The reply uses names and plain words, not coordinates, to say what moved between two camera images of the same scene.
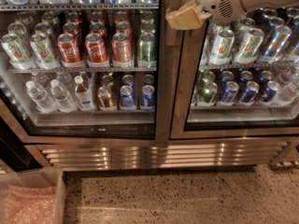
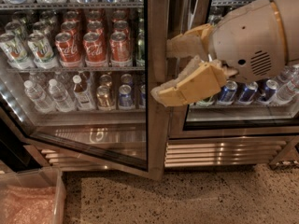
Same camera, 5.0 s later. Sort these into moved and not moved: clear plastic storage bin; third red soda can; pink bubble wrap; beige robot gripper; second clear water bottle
Moved: beige robot gripper
Not moved: pink bubble wrap; third red soda can; clear plastic storage bin; second clear water bottle
